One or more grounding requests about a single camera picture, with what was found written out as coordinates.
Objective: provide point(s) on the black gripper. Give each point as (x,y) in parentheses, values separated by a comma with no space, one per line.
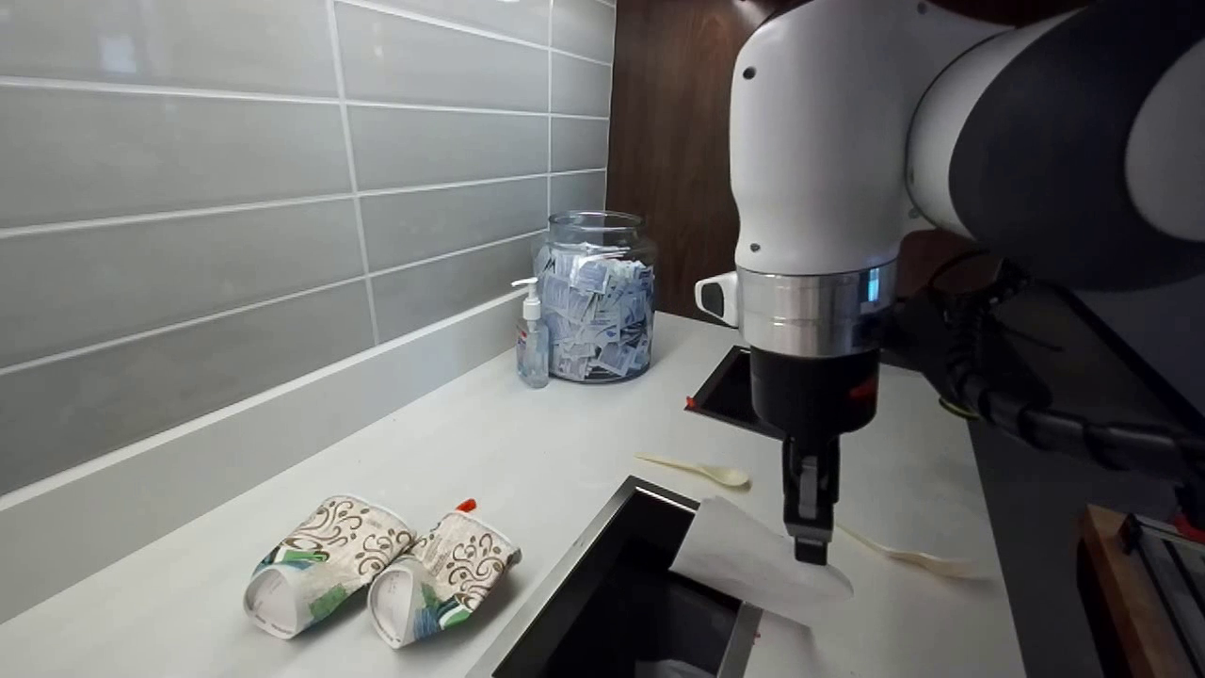
(815,393)

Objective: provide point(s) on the white towel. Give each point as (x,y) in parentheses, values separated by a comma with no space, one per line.
(754,566)

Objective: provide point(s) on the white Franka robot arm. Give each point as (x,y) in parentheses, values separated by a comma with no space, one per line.
(851,151)

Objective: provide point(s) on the small square counter sink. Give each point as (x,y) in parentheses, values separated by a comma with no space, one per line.
(628,587)

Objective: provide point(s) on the white plastic spoon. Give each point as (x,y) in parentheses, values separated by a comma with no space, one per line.
(710,472)

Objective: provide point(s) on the red scrap piece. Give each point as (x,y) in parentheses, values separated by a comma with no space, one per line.
(465,507)
(692,403)

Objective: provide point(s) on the glass jar of packets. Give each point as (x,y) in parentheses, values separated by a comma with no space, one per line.
(597,306)

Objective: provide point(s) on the small clear sanitizer bottle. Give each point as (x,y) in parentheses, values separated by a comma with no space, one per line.
(534,345)

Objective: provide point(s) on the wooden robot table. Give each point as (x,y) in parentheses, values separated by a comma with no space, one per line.
(1113,602)

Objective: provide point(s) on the patterned paper pouch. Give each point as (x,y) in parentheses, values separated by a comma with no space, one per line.
(443,580)
(329,566)

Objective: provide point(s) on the dark wood cabinet panel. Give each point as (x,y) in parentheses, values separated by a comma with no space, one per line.
(673,135)

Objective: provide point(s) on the black equipment frame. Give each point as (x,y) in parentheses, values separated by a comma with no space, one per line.
(1174,576)

